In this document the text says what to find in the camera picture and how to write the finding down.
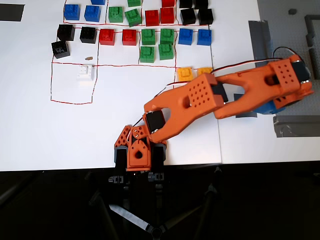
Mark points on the small brown scrap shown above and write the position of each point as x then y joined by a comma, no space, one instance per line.
88,58

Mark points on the blue lego block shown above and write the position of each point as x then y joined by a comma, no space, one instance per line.
98,2
185,36
204,37
72,12
92,13

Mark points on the grey lego corner wall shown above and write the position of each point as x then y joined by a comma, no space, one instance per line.
310,23

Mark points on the white lego block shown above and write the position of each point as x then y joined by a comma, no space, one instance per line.
85,73

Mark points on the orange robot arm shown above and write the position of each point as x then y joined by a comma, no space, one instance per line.
190,100

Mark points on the yellow lego block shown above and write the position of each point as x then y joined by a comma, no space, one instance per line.
203,70
185,74

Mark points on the grey lego baseplate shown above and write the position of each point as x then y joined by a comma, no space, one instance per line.
287,32

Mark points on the black tape patch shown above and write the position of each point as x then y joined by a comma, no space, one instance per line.
11,12

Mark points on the short grey lego wall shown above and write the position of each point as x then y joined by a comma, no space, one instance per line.
310,40

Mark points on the grey duct tape strip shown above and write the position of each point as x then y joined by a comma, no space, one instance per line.
261,45

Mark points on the red lego block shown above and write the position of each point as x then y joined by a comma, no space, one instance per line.
107,37
167,15
168,3
152,18
129,37

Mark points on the small grey lego brick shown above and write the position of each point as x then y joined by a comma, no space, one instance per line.
292,11

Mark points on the green lego block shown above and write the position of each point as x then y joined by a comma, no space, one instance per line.
133,2
165,51
133,17
115,14
148,37
167,36
147,54

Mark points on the black tripod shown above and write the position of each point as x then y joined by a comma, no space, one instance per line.
152,231

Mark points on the grey square tape marker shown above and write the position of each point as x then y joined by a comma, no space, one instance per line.
247,115

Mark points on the black lego block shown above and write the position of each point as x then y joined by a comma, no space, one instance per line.
60,49
88,35
65,32
201,3
188,16
205,16
186,3

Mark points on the black table clamp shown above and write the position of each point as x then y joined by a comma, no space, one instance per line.
158,157
121,158

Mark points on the long grey lego wall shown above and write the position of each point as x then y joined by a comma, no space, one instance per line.
316,63

